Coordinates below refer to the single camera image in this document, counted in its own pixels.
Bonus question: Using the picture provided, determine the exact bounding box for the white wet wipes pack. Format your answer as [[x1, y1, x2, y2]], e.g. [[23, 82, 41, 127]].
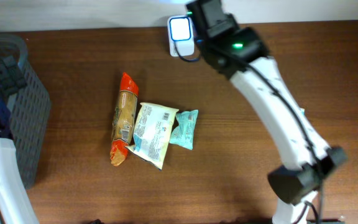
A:
[[126, 102, 179, 170]]

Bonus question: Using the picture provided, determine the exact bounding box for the white barcode scanner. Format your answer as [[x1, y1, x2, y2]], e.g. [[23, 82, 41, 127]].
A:
[[167, 15, 195, 57]]

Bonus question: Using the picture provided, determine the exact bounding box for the grey plastic basket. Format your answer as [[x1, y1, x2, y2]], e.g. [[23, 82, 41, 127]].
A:
[[0, 34, 52, 189]]

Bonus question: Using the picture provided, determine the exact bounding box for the orange cracker snack pack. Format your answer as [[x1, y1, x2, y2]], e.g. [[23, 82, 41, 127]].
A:
[[110, 72, 139, 166]]

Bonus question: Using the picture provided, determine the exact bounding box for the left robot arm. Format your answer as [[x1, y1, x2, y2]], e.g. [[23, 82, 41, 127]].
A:
[[0, 63, 38, 223]]

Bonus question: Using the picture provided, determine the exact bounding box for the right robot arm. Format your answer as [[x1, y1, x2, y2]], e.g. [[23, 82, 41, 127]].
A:
[[186, 0, 347, 223]]

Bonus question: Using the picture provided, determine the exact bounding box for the teal sachet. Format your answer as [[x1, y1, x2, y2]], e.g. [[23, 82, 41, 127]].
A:
[[169, 110, 199, 150]]

